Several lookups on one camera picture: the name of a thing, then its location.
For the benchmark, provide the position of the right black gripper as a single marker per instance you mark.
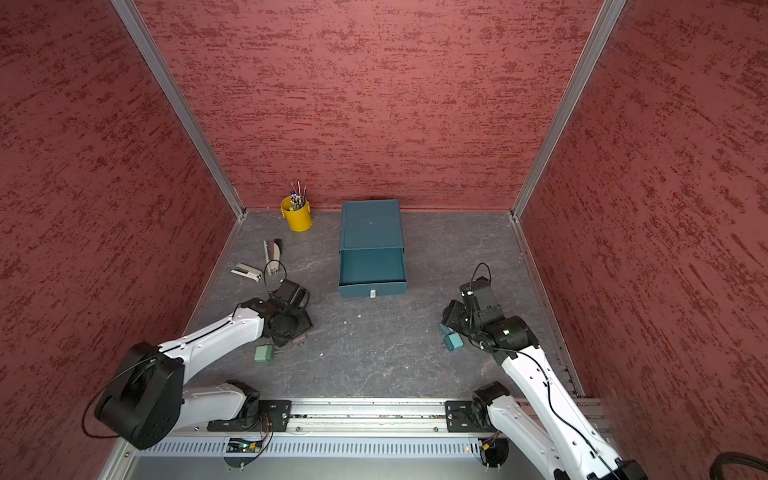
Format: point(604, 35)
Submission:
point(451, 314)

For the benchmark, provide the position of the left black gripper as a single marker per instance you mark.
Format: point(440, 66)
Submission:
point(305, 324)

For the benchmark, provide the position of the teal drawer cabinet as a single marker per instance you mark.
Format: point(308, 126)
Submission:
point(372, 250)

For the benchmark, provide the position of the pink plug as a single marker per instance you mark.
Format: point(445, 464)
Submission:
point(300, 340)

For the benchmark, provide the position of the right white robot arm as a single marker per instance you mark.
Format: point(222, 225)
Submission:
point(560, 443)

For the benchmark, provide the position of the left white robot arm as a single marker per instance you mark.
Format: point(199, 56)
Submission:
point(150, 396)

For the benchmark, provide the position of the green plug lower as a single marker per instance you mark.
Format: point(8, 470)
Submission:
point(264, 354)

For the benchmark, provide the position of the white stapler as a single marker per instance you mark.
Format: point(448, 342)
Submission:
point(247, 271)

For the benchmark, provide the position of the dark stapler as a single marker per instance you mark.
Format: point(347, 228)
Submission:
point(272, 251)

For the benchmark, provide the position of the yellow pen bucket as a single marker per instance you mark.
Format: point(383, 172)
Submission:
point(298, 219)

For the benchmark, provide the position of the pens in bucket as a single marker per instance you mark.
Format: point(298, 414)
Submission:
point(298, 196)

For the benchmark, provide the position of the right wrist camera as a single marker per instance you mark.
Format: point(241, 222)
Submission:
point(481, 303)

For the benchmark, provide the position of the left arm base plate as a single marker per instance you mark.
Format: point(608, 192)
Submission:
point(264, 415)

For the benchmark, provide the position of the aluminium front rail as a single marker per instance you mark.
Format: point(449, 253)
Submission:
point(397, 416)

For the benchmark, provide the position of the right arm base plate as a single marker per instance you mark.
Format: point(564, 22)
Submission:
point(467, 417)

